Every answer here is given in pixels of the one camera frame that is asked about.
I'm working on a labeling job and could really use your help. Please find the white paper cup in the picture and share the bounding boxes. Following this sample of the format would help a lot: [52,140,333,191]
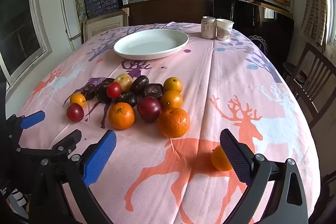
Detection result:
[216,18,234,41]

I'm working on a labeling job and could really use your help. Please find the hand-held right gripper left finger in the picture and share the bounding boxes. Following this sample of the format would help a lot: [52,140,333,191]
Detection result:
[29,130,117,224]

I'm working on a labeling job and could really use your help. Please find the large rough orange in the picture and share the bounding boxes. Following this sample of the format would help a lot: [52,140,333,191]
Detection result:
[157,107,190,138]

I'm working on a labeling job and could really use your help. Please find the rough mandarin with stem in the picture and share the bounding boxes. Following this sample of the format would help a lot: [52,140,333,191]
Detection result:
[108,102,136,130]

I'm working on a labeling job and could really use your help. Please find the pale drink can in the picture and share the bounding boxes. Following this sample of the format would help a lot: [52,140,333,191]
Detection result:
[201,16,217,39]

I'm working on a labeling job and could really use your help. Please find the small red plum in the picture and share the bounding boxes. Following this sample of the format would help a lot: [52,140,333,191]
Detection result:
[106,82,122,99]

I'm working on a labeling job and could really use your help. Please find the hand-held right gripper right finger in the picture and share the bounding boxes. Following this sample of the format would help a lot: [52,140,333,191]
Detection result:
[220,129,309,224]

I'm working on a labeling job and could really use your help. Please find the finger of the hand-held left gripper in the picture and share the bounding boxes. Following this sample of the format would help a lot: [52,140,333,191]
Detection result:
[50,129,82,160]
[6,110,46,140]

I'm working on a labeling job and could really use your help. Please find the smooth orange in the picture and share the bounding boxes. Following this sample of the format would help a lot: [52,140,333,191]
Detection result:
[161,90,184,110]
[163,77,183,94]
[211,145,233,172]

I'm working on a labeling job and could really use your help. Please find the bright side window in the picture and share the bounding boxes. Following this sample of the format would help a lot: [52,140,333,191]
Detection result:
[324,0,336,48]

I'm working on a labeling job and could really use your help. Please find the small yellowish orange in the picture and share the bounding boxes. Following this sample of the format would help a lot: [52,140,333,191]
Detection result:
[70,93,87,107]

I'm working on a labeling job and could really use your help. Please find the white framed window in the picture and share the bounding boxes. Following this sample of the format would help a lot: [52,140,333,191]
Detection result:
[0,0,57,88]

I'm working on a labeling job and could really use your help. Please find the medium red plum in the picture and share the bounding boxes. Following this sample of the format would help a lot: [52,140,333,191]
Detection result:
[66,103,85,123]

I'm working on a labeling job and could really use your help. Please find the yellow plum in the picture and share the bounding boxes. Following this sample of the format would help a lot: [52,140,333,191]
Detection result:
[114,73,133,91]

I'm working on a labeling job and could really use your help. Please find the brick pattern curtain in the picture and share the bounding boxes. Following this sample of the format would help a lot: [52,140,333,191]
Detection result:
[301,0,327,46]

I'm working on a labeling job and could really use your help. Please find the pink deer print tablecloth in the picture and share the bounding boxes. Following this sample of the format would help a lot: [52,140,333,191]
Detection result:
[5,21,324,224]

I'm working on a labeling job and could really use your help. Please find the dark wooden chair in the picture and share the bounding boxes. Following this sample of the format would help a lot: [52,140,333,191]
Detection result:
[287,42,336,130]

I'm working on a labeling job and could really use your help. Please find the large red plum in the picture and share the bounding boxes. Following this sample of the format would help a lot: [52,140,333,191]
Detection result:
[137,97,163,123]

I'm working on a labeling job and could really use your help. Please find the white leaning board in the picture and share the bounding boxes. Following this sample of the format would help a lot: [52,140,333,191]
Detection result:
[60,0,79,51]

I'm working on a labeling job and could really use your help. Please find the glossy black panel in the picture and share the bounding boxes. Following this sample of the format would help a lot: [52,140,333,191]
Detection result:
[213,0,294,62]

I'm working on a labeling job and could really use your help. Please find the white oval plate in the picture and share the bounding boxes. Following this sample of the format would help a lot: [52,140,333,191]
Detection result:
[113,29,189,60]

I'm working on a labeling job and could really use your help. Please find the stack of blue floral boxes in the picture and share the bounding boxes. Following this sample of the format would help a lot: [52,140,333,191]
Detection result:
[83,0,123,19]

